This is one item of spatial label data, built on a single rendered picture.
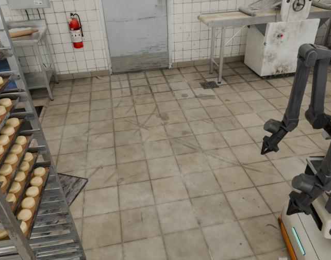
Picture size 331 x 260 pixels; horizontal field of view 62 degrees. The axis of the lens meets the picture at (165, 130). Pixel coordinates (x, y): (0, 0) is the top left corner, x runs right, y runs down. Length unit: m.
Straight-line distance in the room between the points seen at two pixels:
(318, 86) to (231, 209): 1.26
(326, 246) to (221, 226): 0.71
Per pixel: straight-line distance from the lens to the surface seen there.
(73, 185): 2.69
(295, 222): 2.08
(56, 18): 4.71
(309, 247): 1.98
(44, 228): 1.78
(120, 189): 2.56
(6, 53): 1.20
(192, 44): 4.97
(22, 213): 1.23
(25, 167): 1.29
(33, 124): 1.32
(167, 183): 2.55
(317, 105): 1.60
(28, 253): 1.16
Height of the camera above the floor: 1.80
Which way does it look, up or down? 34 degrees down
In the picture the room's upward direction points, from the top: 2 degrees counter-clockwise
